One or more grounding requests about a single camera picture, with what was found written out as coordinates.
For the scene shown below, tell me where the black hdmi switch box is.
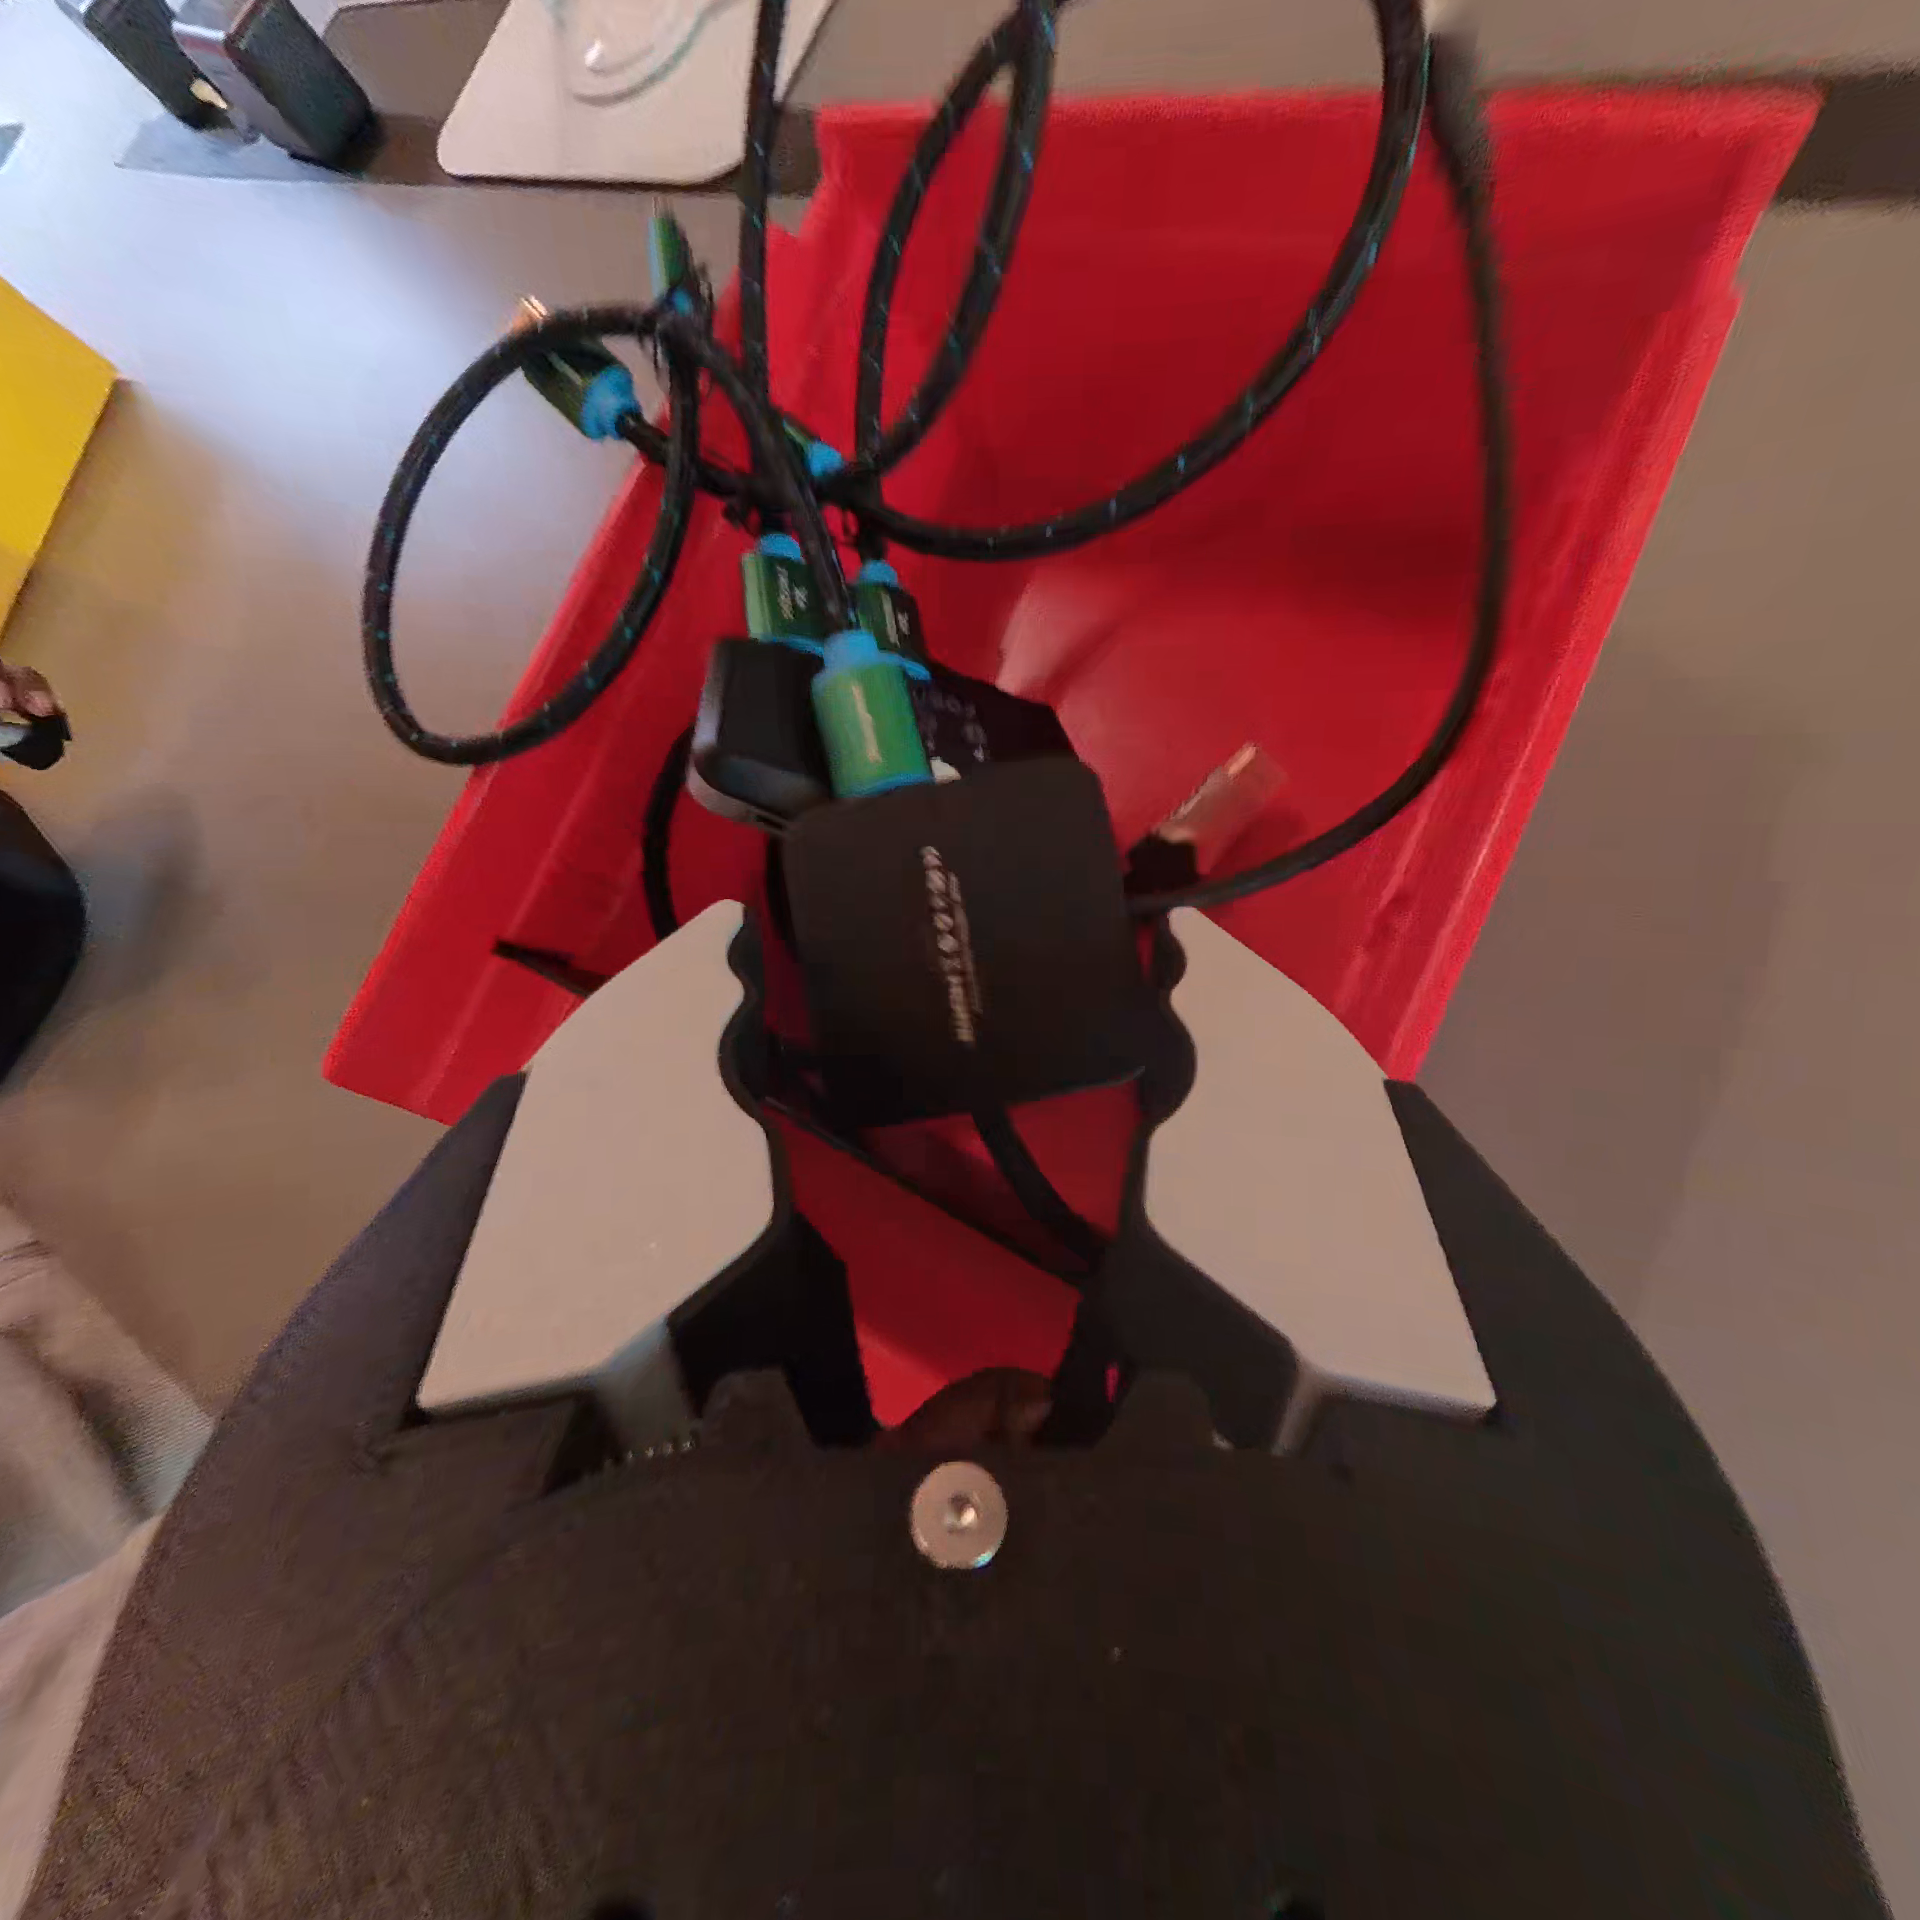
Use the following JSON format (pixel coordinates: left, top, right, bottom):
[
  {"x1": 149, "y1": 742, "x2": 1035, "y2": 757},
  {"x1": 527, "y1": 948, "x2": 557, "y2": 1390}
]
[{"x1": 777, "y1": 754, "x2": 1152, "y2": 1129}]

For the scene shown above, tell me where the red plastic bin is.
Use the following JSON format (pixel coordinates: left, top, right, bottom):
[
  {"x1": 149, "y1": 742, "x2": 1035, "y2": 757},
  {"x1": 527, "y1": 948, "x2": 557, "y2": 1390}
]
[{"x1": 319, "y1": 88, "x2": 1830, "y2": 1429}]

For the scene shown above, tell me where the black board on white stand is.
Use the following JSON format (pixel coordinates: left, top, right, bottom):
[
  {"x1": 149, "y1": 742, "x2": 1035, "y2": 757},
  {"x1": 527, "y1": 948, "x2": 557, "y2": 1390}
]
[{"x1": 434, "y1": 0, "x2": 836, "y2": 190}]

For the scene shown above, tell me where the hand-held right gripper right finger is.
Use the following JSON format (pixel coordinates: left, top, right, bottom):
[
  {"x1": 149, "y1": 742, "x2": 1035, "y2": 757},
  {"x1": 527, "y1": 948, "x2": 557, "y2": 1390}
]
[{"x1": 1070, "y1": 908, "x2": 1505, "y2": 1454}]

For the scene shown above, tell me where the black silver hdmi switch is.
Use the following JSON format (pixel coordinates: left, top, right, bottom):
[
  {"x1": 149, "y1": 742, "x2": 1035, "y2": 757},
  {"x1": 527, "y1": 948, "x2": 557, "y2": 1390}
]
[{"x1": 688, "y1": 638, "x2": 1070, "y2": 828}]

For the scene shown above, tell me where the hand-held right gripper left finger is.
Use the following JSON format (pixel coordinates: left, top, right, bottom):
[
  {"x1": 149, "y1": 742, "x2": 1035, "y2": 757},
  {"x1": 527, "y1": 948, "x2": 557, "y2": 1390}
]
[{"x1": 415, "y1": 897, "x2": 878, "y2": 1454}]

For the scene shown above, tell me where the silver usb plug cable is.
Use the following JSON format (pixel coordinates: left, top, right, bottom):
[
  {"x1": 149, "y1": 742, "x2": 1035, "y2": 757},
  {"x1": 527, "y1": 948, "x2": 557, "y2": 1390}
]
[{"x1": 1126, "y1": 742, "x2": 1292, "y2": 902}]

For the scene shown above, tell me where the person's right hand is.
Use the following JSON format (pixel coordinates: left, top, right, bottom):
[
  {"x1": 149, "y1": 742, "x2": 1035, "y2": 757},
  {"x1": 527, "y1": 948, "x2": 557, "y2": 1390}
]
[{"x1": 902, "y1": 1367, "x2": 1054, "y2": 1449}]

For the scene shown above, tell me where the yellow plastic bin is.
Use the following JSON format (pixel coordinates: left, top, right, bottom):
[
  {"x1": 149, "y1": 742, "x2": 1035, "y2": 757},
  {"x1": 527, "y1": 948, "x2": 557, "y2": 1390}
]
[{"x1": 0, "y1": 273, "x2": 120, "y2": 639}]

